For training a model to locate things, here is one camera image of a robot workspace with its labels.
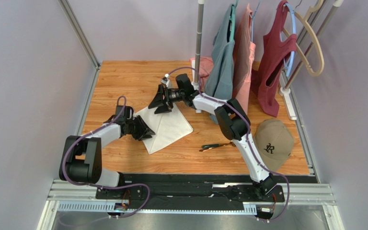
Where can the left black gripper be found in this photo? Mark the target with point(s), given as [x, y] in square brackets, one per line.
[142, 126]

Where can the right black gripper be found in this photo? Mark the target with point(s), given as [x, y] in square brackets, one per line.
[166, 97]

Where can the white cloth napkin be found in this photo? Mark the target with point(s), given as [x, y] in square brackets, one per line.
[168, 128]

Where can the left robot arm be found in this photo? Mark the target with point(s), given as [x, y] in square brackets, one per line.
[81, 162]

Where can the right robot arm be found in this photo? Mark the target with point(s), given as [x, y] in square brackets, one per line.
[232, 120]

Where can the pink cloth on table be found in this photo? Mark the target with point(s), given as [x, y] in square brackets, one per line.
[205, 68]

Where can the grey-blue hanging shirt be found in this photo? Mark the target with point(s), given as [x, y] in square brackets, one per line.
[220, 81]

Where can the salmon pink hanging shirt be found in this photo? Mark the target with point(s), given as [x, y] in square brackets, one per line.
[243, 56]

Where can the teal hanger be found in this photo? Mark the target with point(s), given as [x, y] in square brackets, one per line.
[232, 21]

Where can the tan baseball cap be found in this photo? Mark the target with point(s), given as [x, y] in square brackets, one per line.
[274, 142]

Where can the dark red tank top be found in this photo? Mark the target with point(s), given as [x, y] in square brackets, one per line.
[265, 82]

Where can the beige wooden hanger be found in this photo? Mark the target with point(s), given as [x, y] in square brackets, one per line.
[314, 42]

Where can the metal clothes rack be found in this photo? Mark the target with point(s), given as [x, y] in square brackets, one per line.
[285, 90]

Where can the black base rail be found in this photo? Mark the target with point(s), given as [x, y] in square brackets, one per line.
[185, 192]

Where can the gold utensil dark handle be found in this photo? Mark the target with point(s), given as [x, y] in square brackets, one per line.
[210, 146]

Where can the gold fork green handle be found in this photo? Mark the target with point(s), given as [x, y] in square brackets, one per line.
[226, 144]

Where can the aluminium frame post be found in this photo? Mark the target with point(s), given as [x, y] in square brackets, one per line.
[67, 8]

